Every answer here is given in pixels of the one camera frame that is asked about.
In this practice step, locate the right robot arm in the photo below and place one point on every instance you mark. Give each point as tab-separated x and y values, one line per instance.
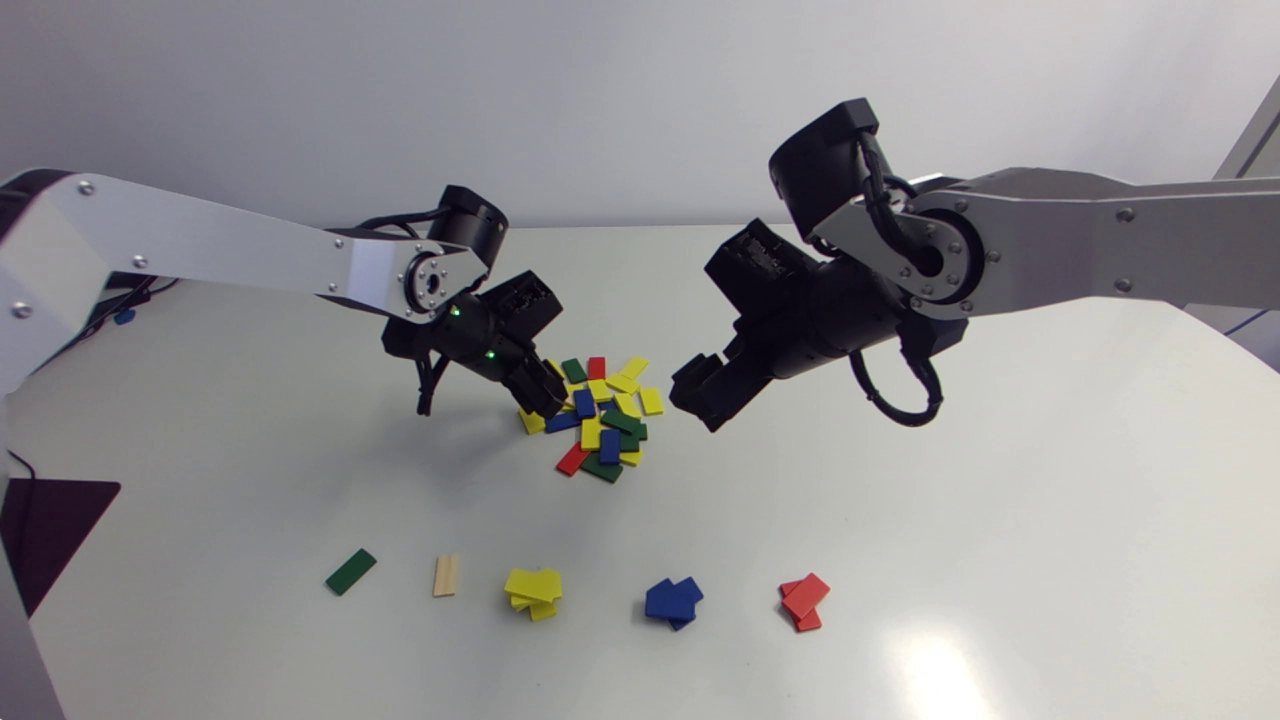
1100	240

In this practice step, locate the pale wooden block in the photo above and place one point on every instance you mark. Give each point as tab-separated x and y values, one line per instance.
446	576

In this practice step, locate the pile of yellow wooden blocks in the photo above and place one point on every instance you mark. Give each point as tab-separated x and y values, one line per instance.
533	588

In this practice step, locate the yellow wooden block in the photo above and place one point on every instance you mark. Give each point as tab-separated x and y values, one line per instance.
631	459
634	367
627	405
591	433
530	424
623	383
652	401
553	366
600	390

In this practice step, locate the red wooden block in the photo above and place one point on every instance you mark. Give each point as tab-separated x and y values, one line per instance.
572	459
596	368

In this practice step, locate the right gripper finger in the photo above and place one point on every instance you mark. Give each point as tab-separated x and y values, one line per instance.
728	402
700	382

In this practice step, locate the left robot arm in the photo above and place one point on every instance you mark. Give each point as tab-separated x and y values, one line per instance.
200	240

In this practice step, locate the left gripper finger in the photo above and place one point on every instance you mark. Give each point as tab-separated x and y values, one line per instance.
542	390

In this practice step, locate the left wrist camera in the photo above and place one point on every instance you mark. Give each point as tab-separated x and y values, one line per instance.
525	298

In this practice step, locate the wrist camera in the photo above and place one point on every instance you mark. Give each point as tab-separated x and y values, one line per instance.
755	262
525	298

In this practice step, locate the blue wooden block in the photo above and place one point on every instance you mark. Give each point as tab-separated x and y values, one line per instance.
610	446
584	403
563	422

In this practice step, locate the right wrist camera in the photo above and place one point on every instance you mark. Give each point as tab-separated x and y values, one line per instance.
755	262

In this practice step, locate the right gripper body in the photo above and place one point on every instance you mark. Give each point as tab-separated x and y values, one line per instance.
780	348

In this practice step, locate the green wooden block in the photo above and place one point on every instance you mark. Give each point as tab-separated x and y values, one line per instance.
574	371
622	421
601	467
351	571
636	441

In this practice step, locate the pile of red wooden blocks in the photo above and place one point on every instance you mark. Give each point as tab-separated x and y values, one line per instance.
805	598

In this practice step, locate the pile of blue wooden blocks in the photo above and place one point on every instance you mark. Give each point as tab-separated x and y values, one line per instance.
672	600

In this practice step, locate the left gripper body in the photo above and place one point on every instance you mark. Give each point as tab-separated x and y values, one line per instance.
508	352

